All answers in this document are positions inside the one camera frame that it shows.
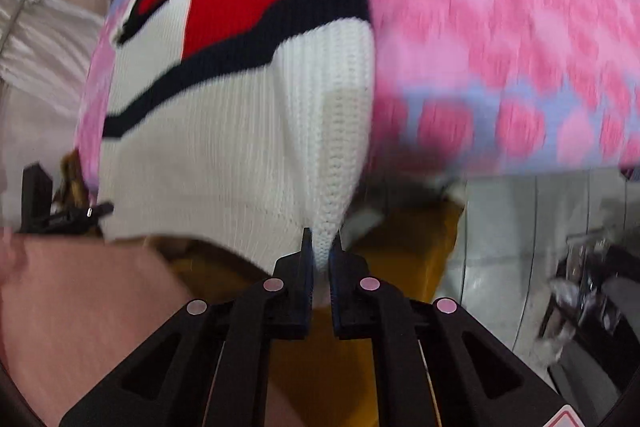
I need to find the brown patterned cloth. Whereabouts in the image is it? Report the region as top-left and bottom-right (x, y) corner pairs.
(52, 149), (101, 238)

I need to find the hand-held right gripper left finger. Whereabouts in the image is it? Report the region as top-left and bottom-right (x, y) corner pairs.
(59, 228), (316, 427)

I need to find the white red navy knit sweater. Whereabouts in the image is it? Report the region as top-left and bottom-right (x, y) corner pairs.
(98, 0), (377, 308)

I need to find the yellow cloth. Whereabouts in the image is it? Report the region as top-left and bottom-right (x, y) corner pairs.
(150, 197), (463, 427)

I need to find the white satin curtain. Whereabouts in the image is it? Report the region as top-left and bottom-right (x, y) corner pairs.
(0, 0), (107, 118)

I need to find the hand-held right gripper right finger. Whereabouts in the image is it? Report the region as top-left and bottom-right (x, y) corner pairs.
(327, 229), (581, 427)

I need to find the dark shiny object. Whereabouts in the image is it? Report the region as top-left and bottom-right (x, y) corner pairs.
(542, 232), (640, 408)

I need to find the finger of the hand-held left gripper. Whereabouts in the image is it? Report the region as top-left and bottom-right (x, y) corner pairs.
(47, 201), (115, 230)

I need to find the pink floral blanket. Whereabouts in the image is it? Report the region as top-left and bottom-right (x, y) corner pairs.
(75, 0), (640, 182)

